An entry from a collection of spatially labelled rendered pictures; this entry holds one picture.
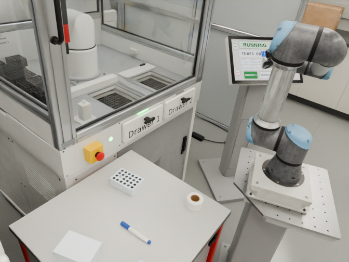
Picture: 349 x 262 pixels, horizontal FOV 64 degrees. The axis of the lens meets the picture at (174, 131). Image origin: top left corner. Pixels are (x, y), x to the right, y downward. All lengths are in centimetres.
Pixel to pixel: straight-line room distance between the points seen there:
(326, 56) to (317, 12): 310
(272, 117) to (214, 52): 184
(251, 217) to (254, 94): 93
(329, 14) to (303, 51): 309
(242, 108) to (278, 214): 100
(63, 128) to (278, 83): 82
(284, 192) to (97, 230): 77
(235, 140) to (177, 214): 119
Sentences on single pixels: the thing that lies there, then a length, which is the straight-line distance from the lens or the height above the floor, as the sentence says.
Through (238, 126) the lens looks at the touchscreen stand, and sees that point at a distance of 217.
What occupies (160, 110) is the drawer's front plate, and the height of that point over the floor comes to 90.
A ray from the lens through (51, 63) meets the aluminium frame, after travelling 102.
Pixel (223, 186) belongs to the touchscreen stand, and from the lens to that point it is 239.
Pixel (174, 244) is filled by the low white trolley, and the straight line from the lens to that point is 109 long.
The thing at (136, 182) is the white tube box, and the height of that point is 79.
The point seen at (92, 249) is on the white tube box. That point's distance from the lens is 102.
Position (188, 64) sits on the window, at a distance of 166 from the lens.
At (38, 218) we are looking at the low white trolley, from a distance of 121.
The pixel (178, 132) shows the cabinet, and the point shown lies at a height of 62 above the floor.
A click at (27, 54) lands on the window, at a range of 113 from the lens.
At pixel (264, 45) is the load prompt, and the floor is 115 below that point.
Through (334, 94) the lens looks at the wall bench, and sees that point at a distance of 404.
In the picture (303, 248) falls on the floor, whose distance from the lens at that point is 228.
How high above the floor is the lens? 166
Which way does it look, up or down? 34 degrees down
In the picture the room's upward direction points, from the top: 7 degrees clockwise
